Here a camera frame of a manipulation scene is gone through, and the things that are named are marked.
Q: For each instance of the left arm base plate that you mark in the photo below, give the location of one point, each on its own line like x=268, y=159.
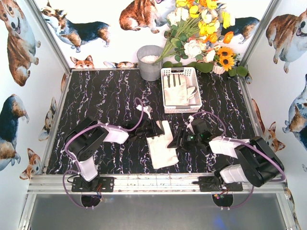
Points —
x=98, y=184

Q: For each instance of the white perforated storage basket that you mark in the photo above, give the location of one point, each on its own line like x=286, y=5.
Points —
x=191, y=79

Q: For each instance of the sunflower pot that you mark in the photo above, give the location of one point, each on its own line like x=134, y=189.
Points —
x=225, y=60

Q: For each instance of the white glove with green fingers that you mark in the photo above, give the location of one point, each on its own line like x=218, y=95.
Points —
x=191, y=91

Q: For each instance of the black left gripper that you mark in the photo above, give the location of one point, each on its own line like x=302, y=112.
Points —
x=152, y=127

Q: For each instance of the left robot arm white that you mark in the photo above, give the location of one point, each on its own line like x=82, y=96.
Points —
x=82, y=141

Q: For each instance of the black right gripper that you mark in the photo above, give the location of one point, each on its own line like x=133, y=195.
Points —
x=183, y=138

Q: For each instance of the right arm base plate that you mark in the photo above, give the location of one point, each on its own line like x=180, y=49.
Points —
x=214, y=183

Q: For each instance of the green moss ball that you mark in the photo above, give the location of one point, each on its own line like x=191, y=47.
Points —
x=240, y=71
x=169, y=64

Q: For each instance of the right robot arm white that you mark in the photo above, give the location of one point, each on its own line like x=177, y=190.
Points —
x=257, y=163

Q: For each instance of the green moss ball left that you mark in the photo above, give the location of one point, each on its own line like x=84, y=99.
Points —
x=169, y=64

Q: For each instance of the white grey glove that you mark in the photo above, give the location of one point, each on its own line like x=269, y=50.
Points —
x=175, y=90
x=160, y=154

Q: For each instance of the grey metal bucket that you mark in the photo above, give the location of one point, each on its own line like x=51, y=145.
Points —
x=148, y=62

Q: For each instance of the artificial flower bouquet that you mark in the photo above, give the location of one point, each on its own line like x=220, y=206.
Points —
x=194, y=28

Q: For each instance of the green moss ball right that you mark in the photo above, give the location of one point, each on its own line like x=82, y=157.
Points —
x=240, y=71

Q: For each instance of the aluminium front rail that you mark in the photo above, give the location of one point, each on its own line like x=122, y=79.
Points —
x=176, y=183

